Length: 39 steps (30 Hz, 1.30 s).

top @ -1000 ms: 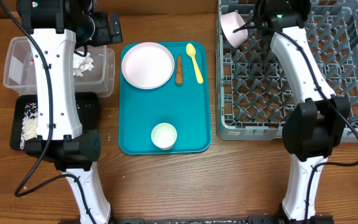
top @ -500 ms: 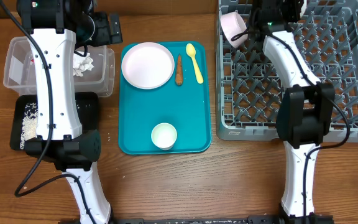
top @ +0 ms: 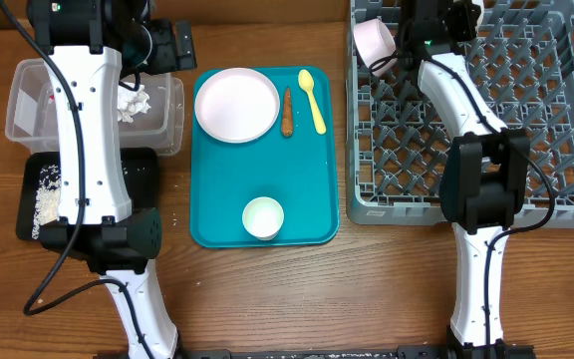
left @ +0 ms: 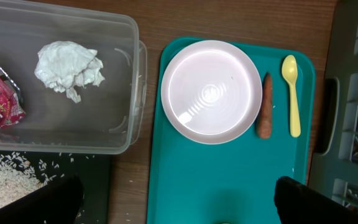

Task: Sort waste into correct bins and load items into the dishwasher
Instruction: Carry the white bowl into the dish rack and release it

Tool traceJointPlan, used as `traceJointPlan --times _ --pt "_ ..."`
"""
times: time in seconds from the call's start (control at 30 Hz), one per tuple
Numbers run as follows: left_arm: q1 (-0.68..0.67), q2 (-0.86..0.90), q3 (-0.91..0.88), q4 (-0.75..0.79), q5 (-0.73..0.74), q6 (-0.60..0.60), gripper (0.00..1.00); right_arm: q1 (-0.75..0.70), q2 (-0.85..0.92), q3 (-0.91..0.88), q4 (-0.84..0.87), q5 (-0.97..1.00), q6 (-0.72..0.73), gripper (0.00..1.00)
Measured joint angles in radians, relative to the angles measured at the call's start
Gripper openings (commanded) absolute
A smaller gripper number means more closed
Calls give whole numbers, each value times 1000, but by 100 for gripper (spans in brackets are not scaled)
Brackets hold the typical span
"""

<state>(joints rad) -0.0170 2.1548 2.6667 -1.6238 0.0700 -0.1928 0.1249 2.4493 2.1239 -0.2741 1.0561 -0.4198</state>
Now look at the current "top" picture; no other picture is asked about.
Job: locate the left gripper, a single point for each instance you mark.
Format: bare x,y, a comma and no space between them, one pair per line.
168,60

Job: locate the white napkin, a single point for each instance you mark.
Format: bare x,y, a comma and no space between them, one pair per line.
131,103

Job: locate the brown carrot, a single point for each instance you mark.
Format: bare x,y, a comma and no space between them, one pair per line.
287,125

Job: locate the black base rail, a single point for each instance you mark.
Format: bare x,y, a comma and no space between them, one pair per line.
402,352

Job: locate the grey dishwasher rack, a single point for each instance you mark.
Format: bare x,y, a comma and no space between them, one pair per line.
522,62

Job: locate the clear plastic bin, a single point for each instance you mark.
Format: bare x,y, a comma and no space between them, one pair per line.
32,120

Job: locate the large white plate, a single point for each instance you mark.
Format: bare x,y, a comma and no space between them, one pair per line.
237,105

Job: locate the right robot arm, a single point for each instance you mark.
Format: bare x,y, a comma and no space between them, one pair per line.
482,185

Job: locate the black tray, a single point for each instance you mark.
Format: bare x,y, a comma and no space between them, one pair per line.
140,170

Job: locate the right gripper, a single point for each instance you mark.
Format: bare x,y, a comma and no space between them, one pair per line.
468,16

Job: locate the spilled rice pile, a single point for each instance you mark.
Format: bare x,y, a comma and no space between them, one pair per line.
47,198

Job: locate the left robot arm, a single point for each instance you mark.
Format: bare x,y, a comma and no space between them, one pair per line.
89,47

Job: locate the teal serving tray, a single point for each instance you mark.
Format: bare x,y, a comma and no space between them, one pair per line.
300,172

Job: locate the yellow plastic spoon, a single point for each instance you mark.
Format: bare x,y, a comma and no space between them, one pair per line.
307,84

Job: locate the pink bowl with rice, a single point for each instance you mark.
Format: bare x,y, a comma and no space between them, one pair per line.
374,41

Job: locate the white cup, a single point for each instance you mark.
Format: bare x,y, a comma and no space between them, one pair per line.
263,218

